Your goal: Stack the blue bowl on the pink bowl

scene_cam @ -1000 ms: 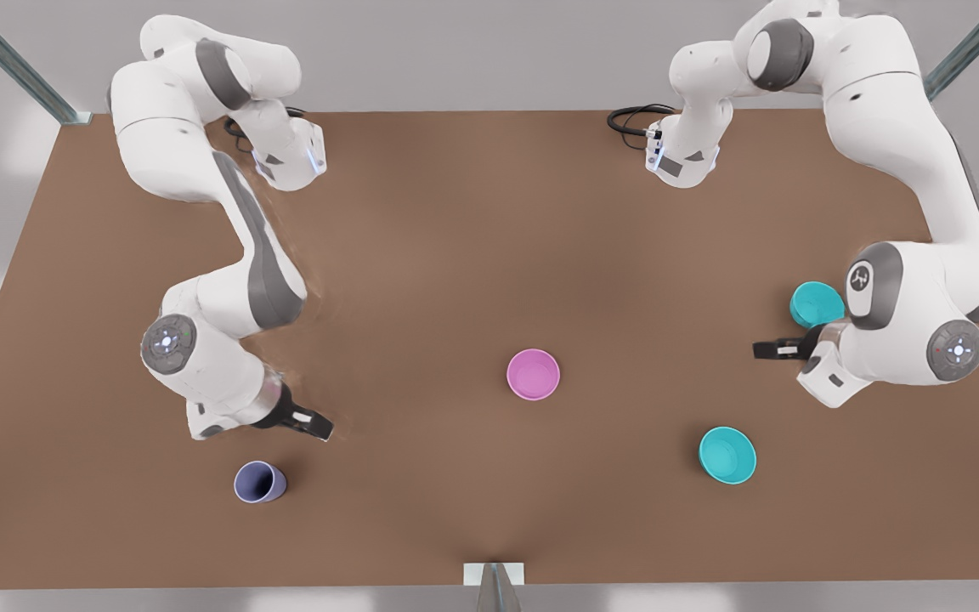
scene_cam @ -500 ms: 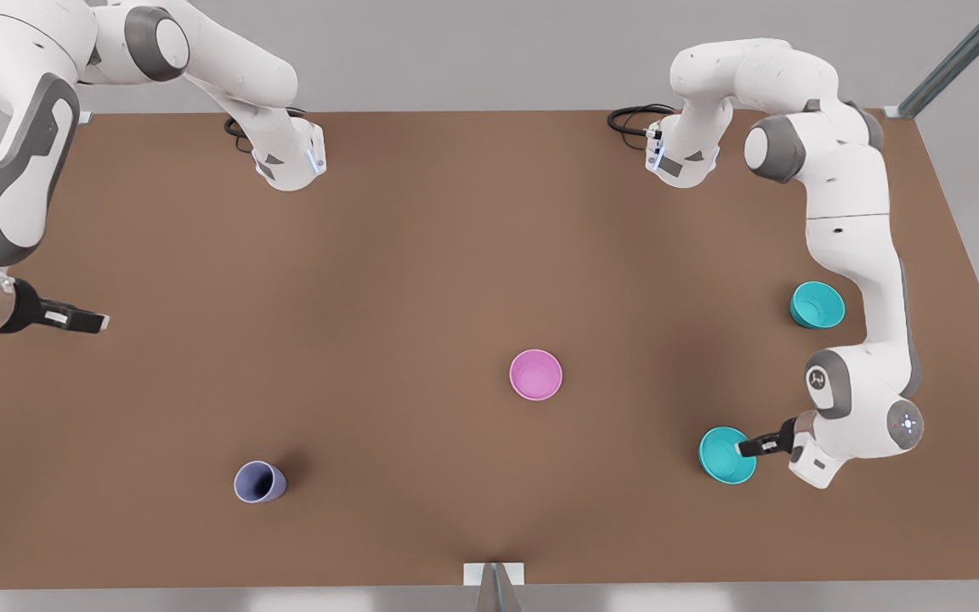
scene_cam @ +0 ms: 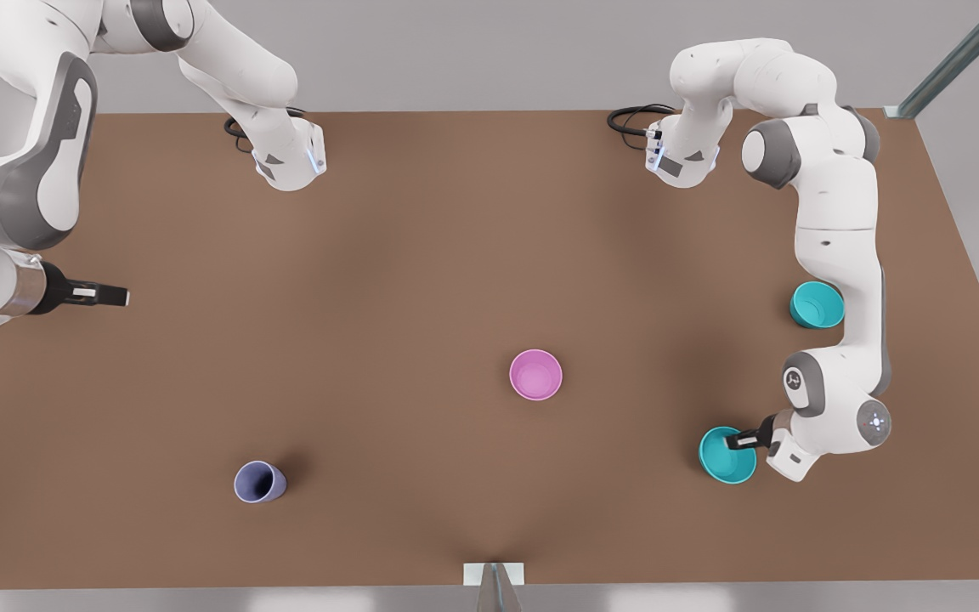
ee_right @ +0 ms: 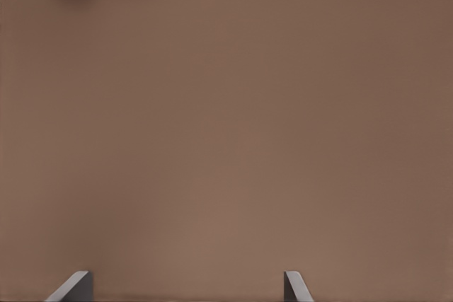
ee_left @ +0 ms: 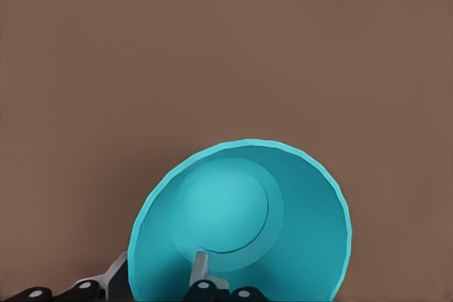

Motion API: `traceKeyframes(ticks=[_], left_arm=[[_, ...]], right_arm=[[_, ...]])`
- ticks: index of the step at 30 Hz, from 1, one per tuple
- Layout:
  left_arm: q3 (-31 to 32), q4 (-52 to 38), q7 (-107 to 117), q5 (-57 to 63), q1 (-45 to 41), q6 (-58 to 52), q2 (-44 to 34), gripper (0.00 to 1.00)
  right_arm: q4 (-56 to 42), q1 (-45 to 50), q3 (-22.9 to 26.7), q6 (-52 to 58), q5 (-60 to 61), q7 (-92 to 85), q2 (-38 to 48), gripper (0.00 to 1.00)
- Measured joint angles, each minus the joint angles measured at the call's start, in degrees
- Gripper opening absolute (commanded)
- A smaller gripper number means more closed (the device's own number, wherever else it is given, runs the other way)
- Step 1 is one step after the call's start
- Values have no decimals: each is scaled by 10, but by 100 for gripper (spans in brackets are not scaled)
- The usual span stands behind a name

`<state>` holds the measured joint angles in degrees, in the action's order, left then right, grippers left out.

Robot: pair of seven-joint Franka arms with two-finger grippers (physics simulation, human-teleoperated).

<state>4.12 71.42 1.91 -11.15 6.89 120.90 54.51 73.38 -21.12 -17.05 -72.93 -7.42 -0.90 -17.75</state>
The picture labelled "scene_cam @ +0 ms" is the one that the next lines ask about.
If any teal bowl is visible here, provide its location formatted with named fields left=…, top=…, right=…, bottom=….
left=699, top=427, right=758, bottom=485
left=789, top=281, right=846, bottom=330

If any pink bowl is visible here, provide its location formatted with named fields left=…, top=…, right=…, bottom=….
left=510, top=349, right=563, bottom=402

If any lavender cup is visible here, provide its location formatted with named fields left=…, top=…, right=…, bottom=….
left=234, top=461, right=288, bottom=504

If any black cable loop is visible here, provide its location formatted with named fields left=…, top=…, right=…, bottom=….
left=224, top=106, right=307, bottom=155
left=608, top=104, right=679, bottom=151

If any silver frame post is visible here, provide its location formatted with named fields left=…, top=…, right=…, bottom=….
left=464, top=561, right=526, bottom=612
left=884, top=0, right=979, bottom=120

